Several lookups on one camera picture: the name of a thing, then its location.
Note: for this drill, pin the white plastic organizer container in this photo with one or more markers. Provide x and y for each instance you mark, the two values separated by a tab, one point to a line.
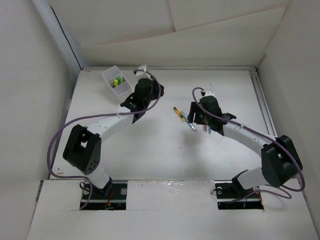
121	91

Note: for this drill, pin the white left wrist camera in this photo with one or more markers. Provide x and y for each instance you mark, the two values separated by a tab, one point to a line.
141	70

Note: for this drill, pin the yellow utility knife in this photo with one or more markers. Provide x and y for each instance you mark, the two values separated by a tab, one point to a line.
179	114

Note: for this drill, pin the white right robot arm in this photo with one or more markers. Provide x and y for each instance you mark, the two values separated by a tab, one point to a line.
280	161

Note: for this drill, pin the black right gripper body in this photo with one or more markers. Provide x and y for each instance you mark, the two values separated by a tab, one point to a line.
200	118

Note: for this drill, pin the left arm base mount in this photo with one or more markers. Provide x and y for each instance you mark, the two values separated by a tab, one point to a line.
111	198

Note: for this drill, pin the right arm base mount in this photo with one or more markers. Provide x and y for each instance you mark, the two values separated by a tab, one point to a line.
230	195

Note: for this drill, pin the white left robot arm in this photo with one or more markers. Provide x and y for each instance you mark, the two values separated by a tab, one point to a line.
83	147

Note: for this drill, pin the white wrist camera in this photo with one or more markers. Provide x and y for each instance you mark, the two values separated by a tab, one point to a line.
207	93
141	70

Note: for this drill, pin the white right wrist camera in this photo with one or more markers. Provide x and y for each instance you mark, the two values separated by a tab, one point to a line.
207	93

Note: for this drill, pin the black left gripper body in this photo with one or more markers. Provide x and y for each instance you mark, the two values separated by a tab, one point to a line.
154	93

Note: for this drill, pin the green cap black highlighter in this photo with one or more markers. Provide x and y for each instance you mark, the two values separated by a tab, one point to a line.
119	80

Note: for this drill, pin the blue utility knife pen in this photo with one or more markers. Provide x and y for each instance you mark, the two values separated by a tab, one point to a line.
187	121

